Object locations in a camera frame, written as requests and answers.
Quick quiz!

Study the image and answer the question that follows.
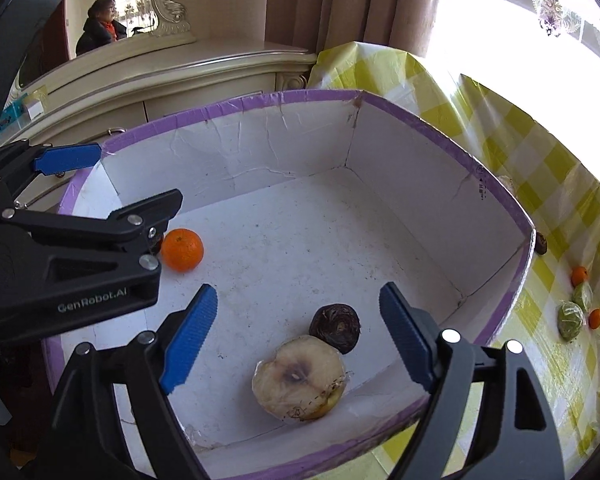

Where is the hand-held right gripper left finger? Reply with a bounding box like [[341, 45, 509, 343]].
[[37, 284, 218, 480]]

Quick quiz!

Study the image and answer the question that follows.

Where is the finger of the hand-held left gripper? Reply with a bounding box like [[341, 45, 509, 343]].
[[0, 188, 184, 256], [0, 143, 103, 211]]

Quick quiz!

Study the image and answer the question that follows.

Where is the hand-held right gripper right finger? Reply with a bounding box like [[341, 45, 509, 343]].
[[379, 282, 566, 480]]

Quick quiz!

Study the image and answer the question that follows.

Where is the purple-rimmed white cardboard box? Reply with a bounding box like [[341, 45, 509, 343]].
[[40, 89, 537, 480]]

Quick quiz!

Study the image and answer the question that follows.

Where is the plastic-wrapped green fruit half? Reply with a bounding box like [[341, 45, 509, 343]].
[[557, 301, 586, 342], [572, 282, 593, 313]]

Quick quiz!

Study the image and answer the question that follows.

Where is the blue and white tissue box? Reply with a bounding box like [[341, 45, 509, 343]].
[[0, 85, 48, 136]]

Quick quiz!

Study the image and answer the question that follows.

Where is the cream ornate cabinet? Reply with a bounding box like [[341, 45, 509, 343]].
[[0, 49, 317, 211]]

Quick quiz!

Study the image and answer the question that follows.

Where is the yellow checked tablecloth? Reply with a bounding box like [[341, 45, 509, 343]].
[[307, 40, 600, 480]]

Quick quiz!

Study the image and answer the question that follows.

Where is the brown patterned curtain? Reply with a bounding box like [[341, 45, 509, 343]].
[[265, 0, 448, 58]]

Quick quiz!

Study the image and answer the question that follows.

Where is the sheer lace curtain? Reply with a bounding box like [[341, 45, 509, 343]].
[[465, 0, 600, 76]]

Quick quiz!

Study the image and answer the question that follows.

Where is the cream ornate mirror frame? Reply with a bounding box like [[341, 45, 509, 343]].
[[65, 0, 198, 58]]

